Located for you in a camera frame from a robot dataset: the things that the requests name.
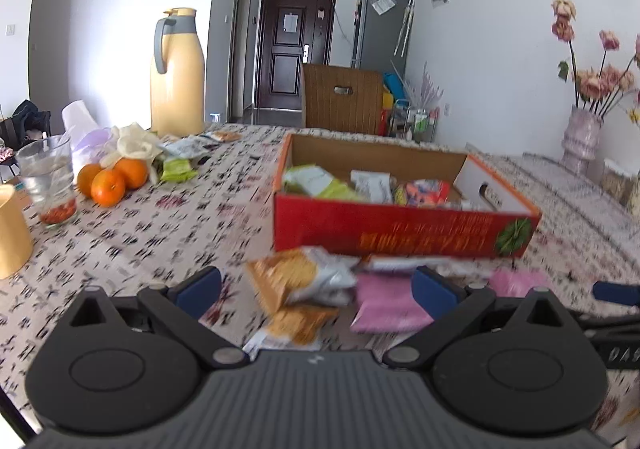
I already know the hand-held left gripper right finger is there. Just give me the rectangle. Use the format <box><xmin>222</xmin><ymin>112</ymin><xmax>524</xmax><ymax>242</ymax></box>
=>
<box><xmin>382</xmin><ymin>266</ymin><xmax>576</xmax><ymax>370</ymax></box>

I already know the blue plastic item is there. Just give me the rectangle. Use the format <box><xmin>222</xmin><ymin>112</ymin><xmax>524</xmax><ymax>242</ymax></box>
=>
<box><xmin>382</xmin><ymin>73</ymin><xmax>408</xmax><ymax>105</ymax></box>

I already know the purple feather grass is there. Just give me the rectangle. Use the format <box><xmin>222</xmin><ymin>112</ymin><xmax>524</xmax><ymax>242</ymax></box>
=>
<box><xmin>407</xmin><ymin>62</ymin><xmax>446</xmax><ymax>112</ymax></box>

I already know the dried rose bouquet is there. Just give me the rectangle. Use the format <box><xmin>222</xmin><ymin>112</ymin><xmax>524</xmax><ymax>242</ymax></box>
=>
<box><xmin>550</xmin><ymin>0</ymin><xmax>640</xmax><ymax>120</ymax></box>

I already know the clear glass cup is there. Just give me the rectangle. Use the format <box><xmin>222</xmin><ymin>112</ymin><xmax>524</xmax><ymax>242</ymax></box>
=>
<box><xmin>15</xmin><ymin>135</ymin><xmax>78</xmax><ymax>229</ymax></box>

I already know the yellow cup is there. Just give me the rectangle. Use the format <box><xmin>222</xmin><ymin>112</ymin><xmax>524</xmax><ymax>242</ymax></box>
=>
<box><xmin>0</xmin><ymin>183</ymin><xmax>35</xmax><ymax>280</ymax></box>

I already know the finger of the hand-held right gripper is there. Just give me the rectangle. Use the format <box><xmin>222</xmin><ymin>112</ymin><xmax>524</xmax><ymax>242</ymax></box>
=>
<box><xmin>592</xmin><ymin>281</ymin><xmax>640</xmax><ymax>307</ymax></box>

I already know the black bag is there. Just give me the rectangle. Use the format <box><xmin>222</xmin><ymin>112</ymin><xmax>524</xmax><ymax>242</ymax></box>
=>
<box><xmin>10</xmin><ymin>99</ymin><xmax>52</xmax><ymax>150</ymax></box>

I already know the small green packet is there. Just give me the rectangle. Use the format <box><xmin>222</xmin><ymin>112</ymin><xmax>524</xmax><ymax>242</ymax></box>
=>
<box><xmin>159</xmin><ymin>156</ymin><xmax>198</xmax><ymax>184</ymax></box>

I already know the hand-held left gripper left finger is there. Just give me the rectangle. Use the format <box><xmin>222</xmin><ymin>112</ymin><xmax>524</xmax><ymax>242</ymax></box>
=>
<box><xmin>65</xmin><ymin>266</ymin><xmax>251</xmax><ymax>371</ymax></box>

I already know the wooden chair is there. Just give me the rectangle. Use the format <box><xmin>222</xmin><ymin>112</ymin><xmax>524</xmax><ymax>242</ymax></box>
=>
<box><xmin>302</xmin><ymin>64</ymin><xmax>386</xmax><ymax>136</ymax></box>

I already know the white umbrella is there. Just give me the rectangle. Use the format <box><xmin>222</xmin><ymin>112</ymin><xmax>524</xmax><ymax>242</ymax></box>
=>
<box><xmin>394</xmin><ymin>0</ymin><xmax>416</xmax><ymax>57</ymax></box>

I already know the small white packet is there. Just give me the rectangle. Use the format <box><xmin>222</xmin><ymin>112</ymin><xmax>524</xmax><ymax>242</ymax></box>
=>
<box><xmin>162</xmin><ymin>136</ymin><xmax>221</xmax><ymax>159</ymax></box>

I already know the white cracker packet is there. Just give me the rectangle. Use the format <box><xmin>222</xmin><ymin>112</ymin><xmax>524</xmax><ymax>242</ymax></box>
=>
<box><xmin>245</xmin><ymin>246</ymin><xmax>361</xmax><ymax>315</ymax></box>
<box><xmin>242</xmin><ymin>304</ymin><xmax>341</xmax><ymax>355</ymax></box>

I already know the green white snack packet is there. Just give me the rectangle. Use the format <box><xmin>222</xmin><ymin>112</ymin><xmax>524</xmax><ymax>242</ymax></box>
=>
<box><xmin>282</xmin><ymin>164</ymin><xmax>368</xmax><ymax>202</ymax></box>

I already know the red cardboard box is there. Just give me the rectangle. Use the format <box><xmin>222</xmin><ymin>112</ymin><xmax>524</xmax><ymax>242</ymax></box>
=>
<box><xmin>272</xmin><ymin>132</ymin><xmax>543</xmax><ymax>260</ymax></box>

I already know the grey refrigerator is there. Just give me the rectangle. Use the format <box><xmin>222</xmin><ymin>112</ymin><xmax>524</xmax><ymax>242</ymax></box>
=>
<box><xmin>352</xmin><ymin>0</ymin><xmax>413</xmax><ymax>72</ymax></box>

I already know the pink mosaic vase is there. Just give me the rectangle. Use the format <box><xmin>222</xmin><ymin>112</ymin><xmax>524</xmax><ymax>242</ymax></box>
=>
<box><xmin>560</xmin><ymin>105</ymin><xmax>603</xmax><ymax>175</ymax></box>

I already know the pink snack packet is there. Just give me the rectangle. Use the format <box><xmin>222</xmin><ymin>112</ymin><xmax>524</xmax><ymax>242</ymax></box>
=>
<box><xmin>487</xmin><ymin>269</ymin><xmax>551</xmax><ymax>297</ymax></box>
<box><xmin>350</xmin><ymin>274</ymin><xmax>436</xmax><ymax>334</ymax></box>

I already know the yellow thermos jug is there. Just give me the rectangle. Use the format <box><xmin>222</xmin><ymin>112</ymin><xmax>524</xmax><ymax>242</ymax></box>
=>
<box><xmin>150</xmin><ymin>8</ymin><xmax>207</xmax><ymax>136</ymax></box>

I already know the dark brown door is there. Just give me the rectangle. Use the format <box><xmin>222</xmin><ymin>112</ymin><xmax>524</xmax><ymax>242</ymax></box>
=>
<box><xmin>255</xmin><ymin>0</ymin><xmax>337</xmax><ymax>112</ymax></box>

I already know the wire rack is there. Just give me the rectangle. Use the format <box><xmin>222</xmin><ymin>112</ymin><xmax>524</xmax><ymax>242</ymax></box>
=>
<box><xmin>392</xmin><ymin>99</ymin><xmax>441</xmax><ymax>142</ymax></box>

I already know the grey lace table runner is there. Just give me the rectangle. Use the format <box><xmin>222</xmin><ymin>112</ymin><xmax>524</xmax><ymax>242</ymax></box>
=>
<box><xmin>465</xmin><ymin>144</ymin><xmax>640</xmax><ymax>290</ymax></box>

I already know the orange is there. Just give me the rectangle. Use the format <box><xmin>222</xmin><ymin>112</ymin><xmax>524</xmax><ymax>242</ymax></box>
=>
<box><xmin>114</xmin><ymin>158</ymin><xmax>150</xmax><ymax>190</ymax></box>
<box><xmin>76</xmin><ymin>164</ymin><xmax>103</xmax><ymax>200</ymax></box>
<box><xmin>90</xmin><ymin>170</ymin><xmax>127</xmax><ymax>208</ymax></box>

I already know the red blue snack bag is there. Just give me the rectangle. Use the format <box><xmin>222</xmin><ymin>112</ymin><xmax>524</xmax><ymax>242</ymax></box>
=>
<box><xmin>392</xmin><ymin>179</ymin><xmax>453</xmax><ymax>207</ymax></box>

